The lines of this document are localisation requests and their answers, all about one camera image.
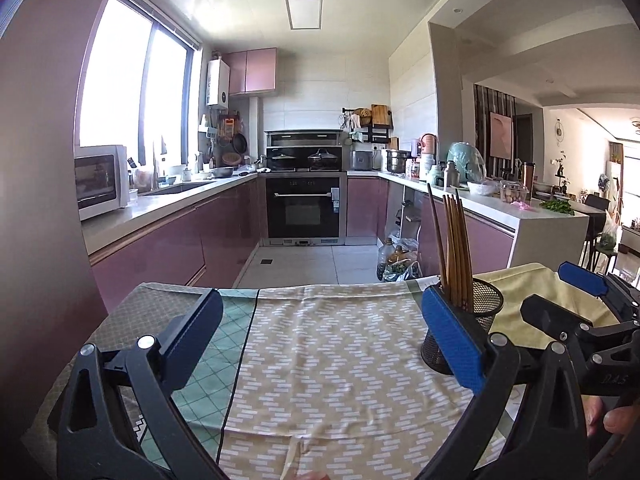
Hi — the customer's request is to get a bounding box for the wooden chopsticks bundle in holder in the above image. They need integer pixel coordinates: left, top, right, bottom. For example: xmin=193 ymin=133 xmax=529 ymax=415
xmin=427 ymin=185 xmax=474 ymax=313

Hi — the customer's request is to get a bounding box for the pink wall cabinet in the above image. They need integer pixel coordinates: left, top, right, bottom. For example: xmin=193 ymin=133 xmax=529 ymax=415
xmin=222 ymin=48 xmax=278 ymax=96

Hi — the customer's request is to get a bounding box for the right hand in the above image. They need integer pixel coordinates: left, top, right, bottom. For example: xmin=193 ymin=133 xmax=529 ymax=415
xmin=582 ymin=396 xmax=639 ymax=437

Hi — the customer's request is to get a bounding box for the black built-in oven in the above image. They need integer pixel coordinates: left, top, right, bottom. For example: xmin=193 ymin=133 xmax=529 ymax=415
xmin=265 ymin=172 xmax=347 ymax=246

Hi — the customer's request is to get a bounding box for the white microwave oven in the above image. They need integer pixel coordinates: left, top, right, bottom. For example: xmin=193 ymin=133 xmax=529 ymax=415
xmin=74 ymin=144 xmax=129 ymax=221

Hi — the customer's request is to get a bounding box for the bag of green vegetables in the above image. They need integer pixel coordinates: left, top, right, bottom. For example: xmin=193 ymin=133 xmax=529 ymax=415
xmin=376 ymin=237 xmax=422 ymax=282

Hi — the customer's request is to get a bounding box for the black mesh utensil holder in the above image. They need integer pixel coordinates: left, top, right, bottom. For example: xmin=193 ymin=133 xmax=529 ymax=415
xmin=421 ymin=278 xmax=503 ymax=389

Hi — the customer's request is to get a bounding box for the yellow cloth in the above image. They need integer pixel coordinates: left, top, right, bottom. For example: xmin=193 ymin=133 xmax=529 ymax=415
xmin=472 ymin=261 xmax=622 ymax=351

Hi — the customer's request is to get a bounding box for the steel stock pot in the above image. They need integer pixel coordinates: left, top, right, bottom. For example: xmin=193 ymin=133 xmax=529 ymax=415
xmin=386 ymin=150 xmax=411 ymax=174

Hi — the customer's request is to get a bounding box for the patterned tablecloth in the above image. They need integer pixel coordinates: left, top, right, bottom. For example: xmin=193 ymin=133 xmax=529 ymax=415
xmin=22 ymin=277 xmax=532 ymax=480

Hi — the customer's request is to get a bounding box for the white water heater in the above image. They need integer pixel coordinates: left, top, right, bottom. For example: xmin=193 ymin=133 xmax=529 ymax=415
xmin=206 ymin=58 xmax=230 ymax=110

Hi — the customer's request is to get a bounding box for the teal air fryer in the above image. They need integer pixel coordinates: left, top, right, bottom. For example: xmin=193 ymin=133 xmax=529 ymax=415
xmin=447 ymin=142 xmax=486 ymax=183

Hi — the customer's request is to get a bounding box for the black wall spice rack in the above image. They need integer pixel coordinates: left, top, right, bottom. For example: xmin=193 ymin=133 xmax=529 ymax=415
xmin=341 ymin=104 xmax=394 ymax=144

